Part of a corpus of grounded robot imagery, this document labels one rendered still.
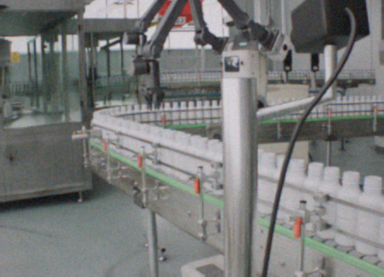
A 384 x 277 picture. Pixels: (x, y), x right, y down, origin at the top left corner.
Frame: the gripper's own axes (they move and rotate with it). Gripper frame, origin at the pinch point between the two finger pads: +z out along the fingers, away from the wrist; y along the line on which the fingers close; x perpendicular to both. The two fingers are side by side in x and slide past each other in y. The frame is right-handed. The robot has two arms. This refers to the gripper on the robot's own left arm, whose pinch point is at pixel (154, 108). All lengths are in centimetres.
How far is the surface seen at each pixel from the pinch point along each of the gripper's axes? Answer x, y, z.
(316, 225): -102, -7, 20
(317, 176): -97, -2, 10
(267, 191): -79, -3, 17
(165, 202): -20.8, -6.5, 34.7
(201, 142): -43.0, -2.4, 8.8
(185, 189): -38.0, -6.6, 25.6
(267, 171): -79, -3, 12
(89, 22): 482, 109, -98
